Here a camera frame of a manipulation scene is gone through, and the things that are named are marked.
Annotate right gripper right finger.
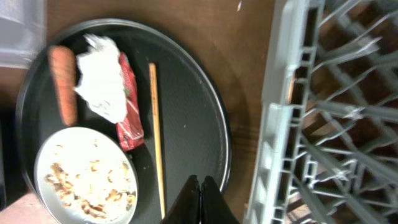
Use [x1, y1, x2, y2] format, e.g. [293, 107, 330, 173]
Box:
[201, 176, 239, 224]

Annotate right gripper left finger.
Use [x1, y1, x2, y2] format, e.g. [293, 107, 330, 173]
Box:
[160, 175, 201, 224]

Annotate rice and nut leftovers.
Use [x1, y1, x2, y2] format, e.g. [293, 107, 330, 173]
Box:
[43, 136, 137, 222]

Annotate red snack wrapper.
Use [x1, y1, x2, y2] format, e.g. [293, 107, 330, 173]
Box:
[116, 52, 144, 152]

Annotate grey plate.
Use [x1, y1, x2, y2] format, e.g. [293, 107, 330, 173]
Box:
[35, 127, 138, 223]

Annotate wooden chopstick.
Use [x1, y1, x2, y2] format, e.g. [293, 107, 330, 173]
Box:
[149, 63, 166, 220]

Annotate white tissue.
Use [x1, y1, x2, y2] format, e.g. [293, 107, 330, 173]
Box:
[75, 34, 127, 124]

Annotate orange carrot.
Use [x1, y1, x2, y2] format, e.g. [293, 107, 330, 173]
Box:
[48, 45, 78, 126]

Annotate grey dishwasher rack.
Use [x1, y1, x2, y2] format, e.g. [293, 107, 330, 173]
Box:
[243, 0, 397, 223]

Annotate round black tray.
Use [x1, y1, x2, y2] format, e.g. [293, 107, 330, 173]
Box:
[16, 19, 232, 223]

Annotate black rectangular tray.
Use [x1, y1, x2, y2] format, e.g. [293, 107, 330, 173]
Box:
[1, 110, 27, 210]

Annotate clear plastic bin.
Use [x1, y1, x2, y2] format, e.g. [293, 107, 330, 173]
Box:
[1, 0, 47, 68]

